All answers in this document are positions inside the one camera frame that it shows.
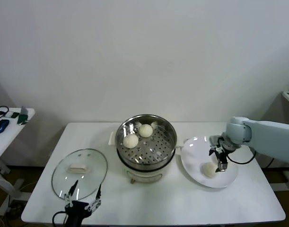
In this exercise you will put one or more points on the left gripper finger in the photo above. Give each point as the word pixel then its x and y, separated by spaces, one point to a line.
pixel 98 197
pixel 69 197

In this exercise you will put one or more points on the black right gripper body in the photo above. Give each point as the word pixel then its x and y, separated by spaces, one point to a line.
pixel 225 146

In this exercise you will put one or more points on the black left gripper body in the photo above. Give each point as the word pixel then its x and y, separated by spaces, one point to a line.
pixel 76 208

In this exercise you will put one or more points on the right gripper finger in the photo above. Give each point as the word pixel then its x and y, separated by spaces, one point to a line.
pixel 222 163
pixel 212 151

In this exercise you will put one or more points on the white steamed baozi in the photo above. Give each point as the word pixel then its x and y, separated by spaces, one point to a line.
pixel 145 130
pixel 208 169
pixel 130 141

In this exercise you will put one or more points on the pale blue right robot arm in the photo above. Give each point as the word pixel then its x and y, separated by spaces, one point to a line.
pixel 272 139

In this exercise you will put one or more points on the steel perforated steamer basket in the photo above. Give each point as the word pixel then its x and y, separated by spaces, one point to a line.
pixel 158 142

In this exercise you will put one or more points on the white round plate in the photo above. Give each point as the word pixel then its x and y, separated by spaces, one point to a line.
pixel 196 165

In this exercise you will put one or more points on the white table base foot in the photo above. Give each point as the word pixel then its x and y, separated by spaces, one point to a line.
pixel 283 187
pixel 19 184

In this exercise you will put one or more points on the white side table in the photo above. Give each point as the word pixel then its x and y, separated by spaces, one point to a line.
pixel 14 139

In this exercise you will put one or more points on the green and grey tool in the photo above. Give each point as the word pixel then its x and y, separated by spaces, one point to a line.
pixel 22 118

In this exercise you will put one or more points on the small black item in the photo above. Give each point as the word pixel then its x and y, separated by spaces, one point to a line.
pixel 15 115

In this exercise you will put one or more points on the blue rounded device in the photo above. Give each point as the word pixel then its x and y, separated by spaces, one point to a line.
pixel 0 126

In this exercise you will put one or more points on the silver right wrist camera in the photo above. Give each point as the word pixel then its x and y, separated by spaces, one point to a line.
pixel 215 139

